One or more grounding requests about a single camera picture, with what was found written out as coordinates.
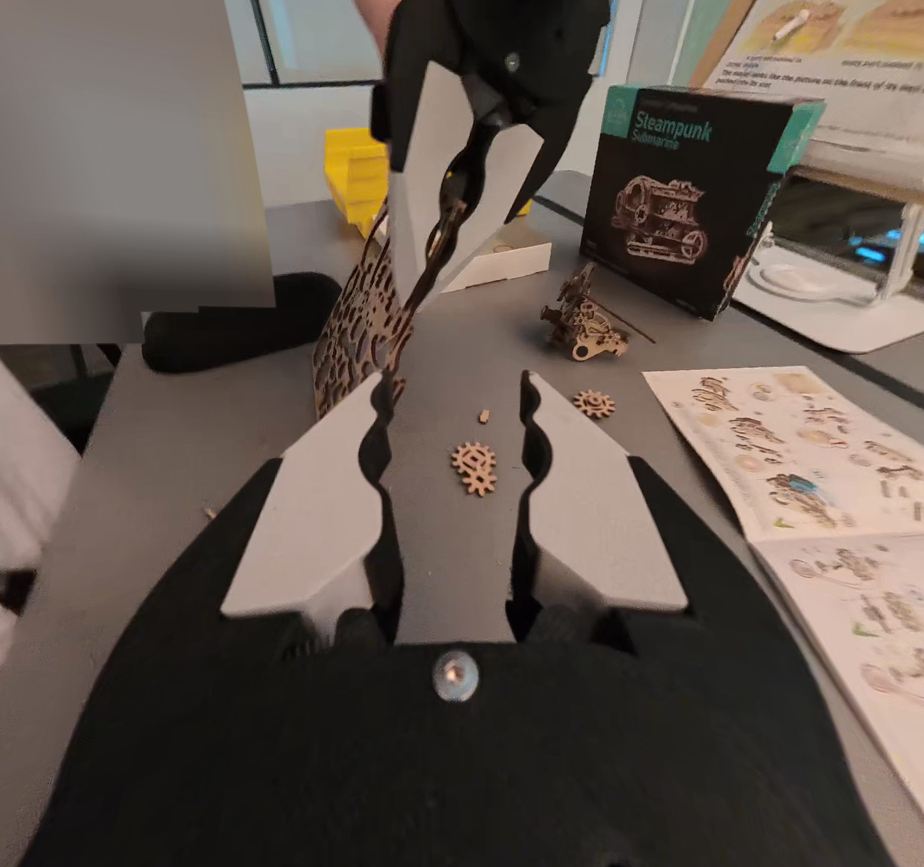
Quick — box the partly built wooden model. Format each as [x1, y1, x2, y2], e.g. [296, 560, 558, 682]
[540, 262, 658, 362]

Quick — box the open instruction booklet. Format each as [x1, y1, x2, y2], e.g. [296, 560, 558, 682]
[642, 365, 924, 810]

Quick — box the yellow plastic bin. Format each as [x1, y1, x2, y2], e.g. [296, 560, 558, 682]
[323, 128, 531, 240]

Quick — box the black model kit box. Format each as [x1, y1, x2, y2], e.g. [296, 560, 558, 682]
[579, 85, 826, 321]

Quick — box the thin spoked wooden gear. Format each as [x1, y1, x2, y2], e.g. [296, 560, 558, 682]
[451, 442, 499, 479]

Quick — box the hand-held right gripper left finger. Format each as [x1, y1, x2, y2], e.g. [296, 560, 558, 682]
[220, 370, 405, 644]

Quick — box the white sign stand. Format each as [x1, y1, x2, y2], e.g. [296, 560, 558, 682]
[732, 123, 924, 354]

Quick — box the white box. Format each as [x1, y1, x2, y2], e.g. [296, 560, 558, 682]
[440, 224, 553, 294]

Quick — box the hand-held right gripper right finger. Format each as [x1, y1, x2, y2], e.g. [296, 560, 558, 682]
[505, 370, 689, 644]

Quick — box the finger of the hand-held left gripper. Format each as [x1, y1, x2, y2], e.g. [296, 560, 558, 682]
[424, 123, 547, 303]
[388, 60, 477, 313]

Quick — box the laser-cut wooden parts sheet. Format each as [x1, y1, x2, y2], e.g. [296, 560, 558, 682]
[312, 203, 470, 420]

